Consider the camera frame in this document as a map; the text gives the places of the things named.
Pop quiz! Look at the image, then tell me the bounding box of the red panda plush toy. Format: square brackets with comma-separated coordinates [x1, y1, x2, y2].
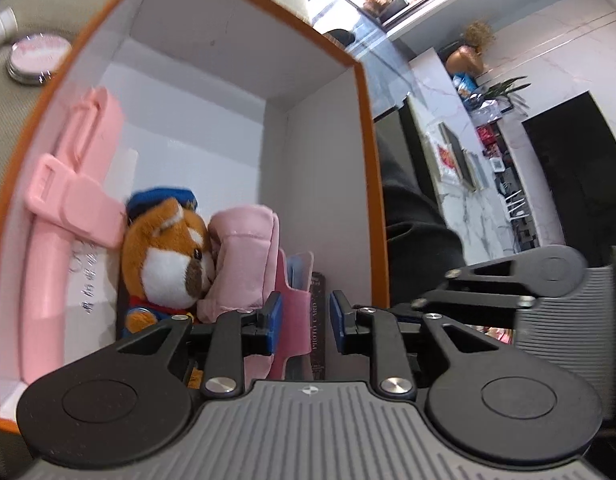
[120, 187, 215, 342]

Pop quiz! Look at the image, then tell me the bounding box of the framed picture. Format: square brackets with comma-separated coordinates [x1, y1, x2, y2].
[437, 121, 485, 192]

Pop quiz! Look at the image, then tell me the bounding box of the pink strap object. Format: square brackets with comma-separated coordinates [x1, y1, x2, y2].
[22, 86, 129, 387]

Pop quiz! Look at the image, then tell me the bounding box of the white glasses case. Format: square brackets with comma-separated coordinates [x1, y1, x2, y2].
[62, 240, 124, 362]

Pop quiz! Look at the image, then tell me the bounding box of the copper vase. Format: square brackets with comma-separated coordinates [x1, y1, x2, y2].
[445, 44, 485, 79]

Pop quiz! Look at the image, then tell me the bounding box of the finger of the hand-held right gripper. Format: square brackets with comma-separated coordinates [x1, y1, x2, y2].
[411, 287, 537, 329]
[444, 252, 547, 292]

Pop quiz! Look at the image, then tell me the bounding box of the pink fabric wallet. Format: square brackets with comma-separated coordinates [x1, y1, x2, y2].
[267, 247, 317, 382]

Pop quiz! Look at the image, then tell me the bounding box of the orange cardboard box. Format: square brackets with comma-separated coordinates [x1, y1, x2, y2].
[0, 0, 391, 434]

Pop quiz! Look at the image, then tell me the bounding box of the black book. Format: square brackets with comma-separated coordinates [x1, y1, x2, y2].
[308, 270, 335, 382]

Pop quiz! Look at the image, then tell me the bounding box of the green potted plant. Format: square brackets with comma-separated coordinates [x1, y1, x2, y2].
[482, 75, 532, 112]

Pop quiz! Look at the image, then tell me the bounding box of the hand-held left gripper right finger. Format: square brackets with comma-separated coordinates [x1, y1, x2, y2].
[329, 289, 495, 401]

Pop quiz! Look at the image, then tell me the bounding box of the pink fabric pouch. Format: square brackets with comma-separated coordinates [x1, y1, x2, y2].
[195, 204, 281, 327]

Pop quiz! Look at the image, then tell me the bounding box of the white marble cabinet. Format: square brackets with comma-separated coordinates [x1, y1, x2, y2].
[387, 44, 555, 267]

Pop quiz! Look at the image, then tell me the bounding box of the black television screen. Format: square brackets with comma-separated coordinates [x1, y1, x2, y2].
[520, 90, 616, 267]

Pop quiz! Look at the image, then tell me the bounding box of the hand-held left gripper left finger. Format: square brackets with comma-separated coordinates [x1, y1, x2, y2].
[115, 290, 283, 401]

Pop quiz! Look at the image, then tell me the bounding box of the round pink compact mirror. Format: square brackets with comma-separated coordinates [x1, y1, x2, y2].
[6, 33, 74, 86]

